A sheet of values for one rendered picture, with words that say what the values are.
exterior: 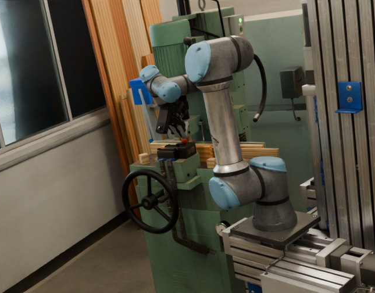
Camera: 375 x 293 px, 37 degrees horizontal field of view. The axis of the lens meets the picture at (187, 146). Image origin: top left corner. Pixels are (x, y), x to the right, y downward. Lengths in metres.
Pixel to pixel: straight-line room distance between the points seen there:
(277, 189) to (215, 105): 0.35
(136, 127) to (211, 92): 2.27
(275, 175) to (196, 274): 0.91
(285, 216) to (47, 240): 2.19
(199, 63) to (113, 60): 2.37
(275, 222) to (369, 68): 0.58
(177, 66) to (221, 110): 0.71
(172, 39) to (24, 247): 1.80
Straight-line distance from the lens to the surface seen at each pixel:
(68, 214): 3.91
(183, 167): 2.30
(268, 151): 2.36
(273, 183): 1.84
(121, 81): 4.07
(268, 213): 1.88
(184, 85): 2.11
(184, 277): 2.67
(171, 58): 2.41
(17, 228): 3.60
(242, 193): 1.78
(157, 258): 2.72
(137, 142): 4.01
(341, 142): 1.85
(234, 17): 2.63
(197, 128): 2.57
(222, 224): 2.34
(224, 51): 1.73
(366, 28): 1.73
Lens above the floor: 1.61
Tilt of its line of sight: 15 degrees down
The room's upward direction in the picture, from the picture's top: 9 degrees counter-clockwise
